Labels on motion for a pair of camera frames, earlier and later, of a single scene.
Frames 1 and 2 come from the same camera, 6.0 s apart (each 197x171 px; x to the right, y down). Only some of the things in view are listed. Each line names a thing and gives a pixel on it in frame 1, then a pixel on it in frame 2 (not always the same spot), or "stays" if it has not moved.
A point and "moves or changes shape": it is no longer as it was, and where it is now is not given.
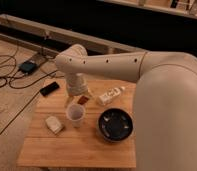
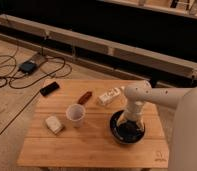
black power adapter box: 27,67 stays
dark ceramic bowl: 115,125 moves or changes shape
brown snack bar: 82,100 stays
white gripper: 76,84 → 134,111
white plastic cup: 75,113 stays
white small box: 53,124 stays
